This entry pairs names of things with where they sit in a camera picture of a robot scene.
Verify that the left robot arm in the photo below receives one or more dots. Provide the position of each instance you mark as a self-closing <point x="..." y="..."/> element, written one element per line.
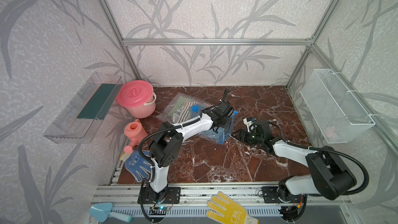
<point x="162" y="147"/>

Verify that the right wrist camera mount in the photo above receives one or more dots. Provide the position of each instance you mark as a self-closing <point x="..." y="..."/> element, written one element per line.
<point x="250" y="124"/>

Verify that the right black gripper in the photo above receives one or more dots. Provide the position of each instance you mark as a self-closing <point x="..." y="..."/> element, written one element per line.
<point x="242" y="133"/>

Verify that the pink bucket with lid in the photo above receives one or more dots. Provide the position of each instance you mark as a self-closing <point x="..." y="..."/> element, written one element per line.
<point x="138" y="98"/>

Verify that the pink watering can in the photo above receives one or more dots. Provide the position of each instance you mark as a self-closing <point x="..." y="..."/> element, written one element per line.
<point x="136" y="133"/>

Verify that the blue vacuum valve cap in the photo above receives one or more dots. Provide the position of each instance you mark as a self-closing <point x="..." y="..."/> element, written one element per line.
<point x="195" y="109"/>

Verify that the yellow dotted work glove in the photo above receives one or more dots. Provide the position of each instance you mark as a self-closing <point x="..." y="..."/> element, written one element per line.
<point x="224" y="210"/>

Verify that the clear acrylic wall shelf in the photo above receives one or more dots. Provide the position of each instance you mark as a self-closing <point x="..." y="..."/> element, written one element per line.
<point x="66" y="128"/>

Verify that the blue tank top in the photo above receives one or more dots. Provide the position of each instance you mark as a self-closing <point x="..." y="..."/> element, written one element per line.
<point x="221" y="134"/>

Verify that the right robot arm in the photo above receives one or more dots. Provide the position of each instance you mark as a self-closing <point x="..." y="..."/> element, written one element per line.
<point x="331" y="173"/>

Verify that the black white striped garment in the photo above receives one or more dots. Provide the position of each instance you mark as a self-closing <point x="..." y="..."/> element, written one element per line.
<point x="183" y="114"/>

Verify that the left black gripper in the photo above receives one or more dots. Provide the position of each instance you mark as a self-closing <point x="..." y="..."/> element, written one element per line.
<point x="228" y="121"/>

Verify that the white wire mesh basket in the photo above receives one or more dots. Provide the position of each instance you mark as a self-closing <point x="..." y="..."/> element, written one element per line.
<point x="337" y="112"/>

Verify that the blue dotted work glove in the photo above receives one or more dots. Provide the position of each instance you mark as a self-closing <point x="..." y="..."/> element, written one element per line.
<point x="139" y="167"/>

